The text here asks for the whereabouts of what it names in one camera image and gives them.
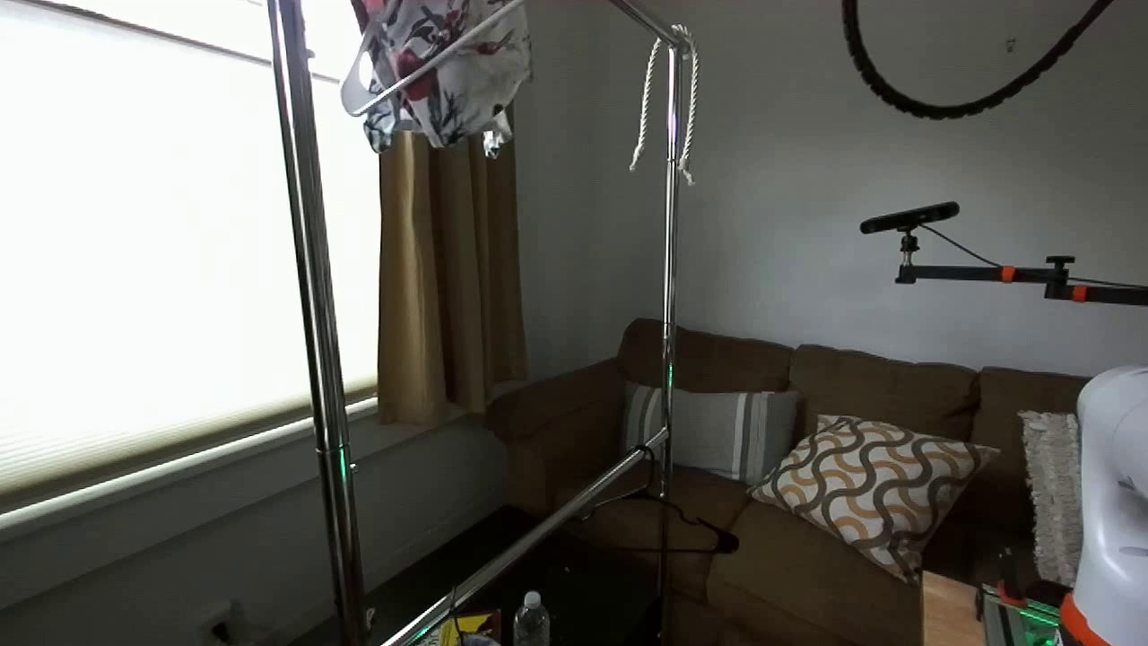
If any clear plastic water bottle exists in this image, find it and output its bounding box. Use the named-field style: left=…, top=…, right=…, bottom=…
left=509, top=589, right=554, bottom=646

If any black corrugated cable hose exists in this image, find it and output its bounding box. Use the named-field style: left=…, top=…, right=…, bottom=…
left=837, top=0, right=1120, bottom=123

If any beige shaggy cushion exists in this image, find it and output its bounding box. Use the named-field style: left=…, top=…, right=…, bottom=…
left=1015, top=405, right=1085, bottom=592

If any black coat hanger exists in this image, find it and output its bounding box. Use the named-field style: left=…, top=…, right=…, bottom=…
left=569, top=472, right=741, bottom=559

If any grey white striped cushion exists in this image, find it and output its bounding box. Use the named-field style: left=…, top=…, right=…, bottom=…
left=618, top=381, right=808, bottom=488

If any green lit metal frame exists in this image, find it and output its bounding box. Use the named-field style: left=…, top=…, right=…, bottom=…
left=974, top=580, right=1067, bottom=646

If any chrome metal clothes rack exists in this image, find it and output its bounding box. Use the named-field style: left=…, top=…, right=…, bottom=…
left=263, top=0, right=704, bottom=646

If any brown window curtain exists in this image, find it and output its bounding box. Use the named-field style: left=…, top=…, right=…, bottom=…
left=374, top=123, right=530, bottom=431

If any brown wave patterned cushion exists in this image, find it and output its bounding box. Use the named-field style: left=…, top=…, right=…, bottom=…
left=745, top=410, right=1003, bottom=589

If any wooden side table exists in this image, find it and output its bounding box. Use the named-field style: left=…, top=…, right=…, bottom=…
left=918, top=568, right=990, bottom=646

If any black bar camera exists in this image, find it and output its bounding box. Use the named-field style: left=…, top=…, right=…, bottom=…
left=858, top=196, right=963, bottom=240

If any yellow paper sheet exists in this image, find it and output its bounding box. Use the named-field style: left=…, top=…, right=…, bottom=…
left=429, top=606, right=509, bottom=646

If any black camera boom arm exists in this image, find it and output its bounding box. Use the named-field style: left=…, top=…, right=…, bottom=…
left=894, top=230, right=1148, bottom=309

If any brown fabric sofa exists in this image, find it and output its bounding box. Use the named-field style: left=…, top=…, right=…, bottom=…
left=481, top=311, right=1094, bottom=646

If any white red floral garment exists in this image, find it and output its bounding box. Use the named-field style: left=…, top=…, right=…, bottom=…
left=349, top=0, right=536, bottom=157

